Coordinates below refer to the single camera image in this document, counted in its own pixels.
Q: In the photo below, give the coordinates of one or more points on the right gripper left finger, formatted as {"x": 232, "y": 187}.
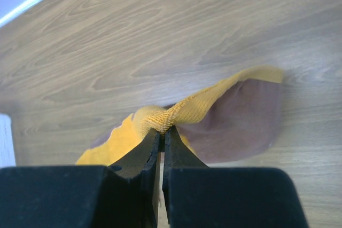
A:
{"x": 133, "y": 187}

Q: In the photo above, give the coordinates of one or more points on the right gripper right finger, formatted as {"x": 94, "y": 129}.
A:
{"x": 186, "y": 186}

